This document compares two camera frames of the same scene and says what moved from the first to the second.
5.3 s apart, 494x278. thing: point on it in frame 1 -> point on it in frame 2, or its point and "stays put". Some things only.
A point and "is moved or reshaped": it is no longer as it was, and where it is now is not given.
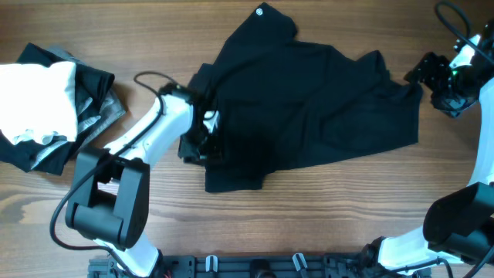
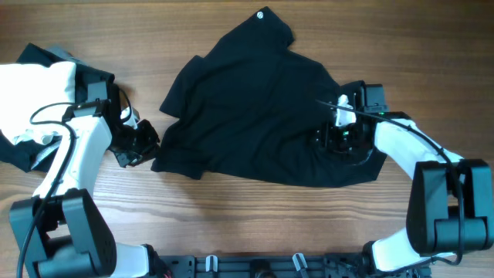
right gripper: x=429 y=70 -> x=327 y=139
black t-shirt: x=281 y=100 is moved or reshaped
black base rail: x=331 y=266 stays put
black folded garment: x=96 y=102 stays put
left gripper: x=215 y=150 -> x=150 y=147
